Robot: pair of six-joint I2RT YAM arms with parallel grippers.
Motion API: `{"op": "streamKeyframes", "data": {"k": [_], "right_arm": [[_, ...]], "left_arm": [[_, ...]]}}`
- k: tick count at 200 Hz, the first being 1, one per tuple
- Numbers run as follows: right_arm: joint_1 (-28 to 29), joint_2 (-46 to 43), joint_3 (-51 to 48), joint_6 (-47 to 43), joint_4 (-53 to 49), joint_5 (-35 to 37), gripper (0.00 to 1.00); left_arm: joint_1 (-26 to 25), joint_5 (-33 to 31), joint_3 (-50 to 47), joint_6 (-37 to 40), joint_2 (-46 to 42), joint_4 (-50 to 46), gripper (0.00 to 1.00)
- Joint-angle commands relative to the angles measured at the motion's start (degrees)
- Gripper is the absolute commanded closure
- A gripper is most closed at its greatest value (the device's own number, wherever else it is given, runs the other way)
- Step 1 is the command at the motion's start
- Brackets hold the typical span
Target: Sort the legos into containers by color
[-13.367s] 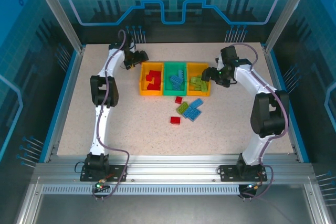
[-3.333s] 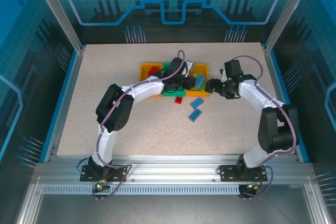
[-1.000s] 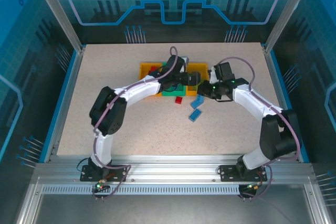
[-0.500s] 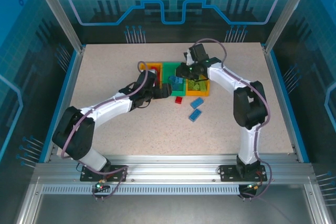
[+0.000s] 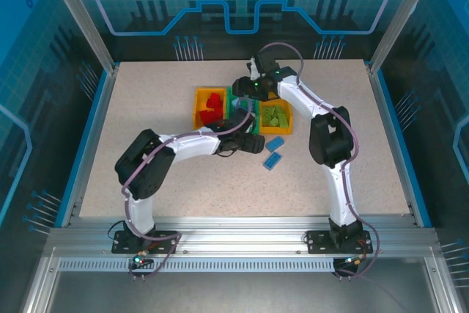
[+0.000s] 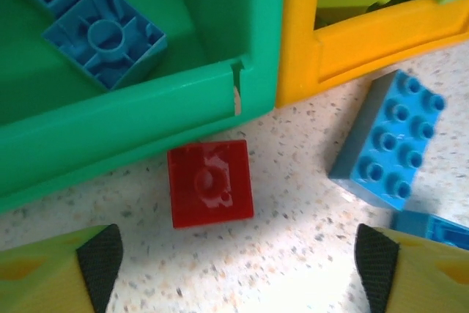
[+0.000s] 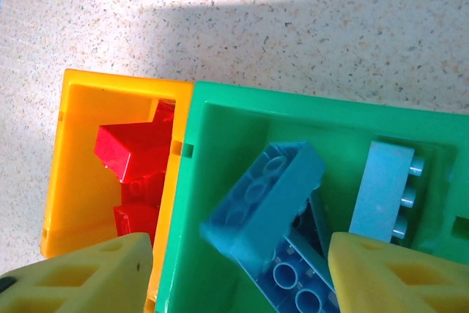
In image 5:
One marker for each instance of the green lego brick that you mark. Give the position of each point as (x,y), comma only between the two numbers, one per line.
(281,109)
(272,122)
(284,121)
(269,110)

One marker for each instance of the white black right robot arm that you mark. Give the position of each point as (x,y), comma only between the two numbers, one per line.
(339,188)

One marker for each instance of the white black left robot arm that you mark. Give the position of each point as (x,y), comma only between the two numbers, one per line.
(194,144)

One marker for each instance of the yellow plastic bin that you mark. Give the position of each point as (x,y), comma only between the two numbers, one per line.
(275,130)
(199,95)

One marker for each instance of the green plastic bin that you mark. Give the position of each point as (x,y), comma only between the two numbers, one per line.
(230,107)

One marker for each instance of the connector with indicator lights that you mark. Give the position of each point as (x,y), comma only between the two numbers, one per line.
(139,261)
(351,261)

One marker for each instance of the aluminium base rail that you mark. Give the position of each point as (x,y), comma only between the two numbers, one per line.
(238,236)

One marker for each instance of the aluminium table side rail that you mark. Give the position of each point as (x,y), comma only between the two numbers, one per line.
(91,148)
(393,144)

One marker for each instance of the aluminium frame post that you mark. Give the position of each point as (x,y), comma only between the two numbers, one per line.
(84,16)
(401,16)

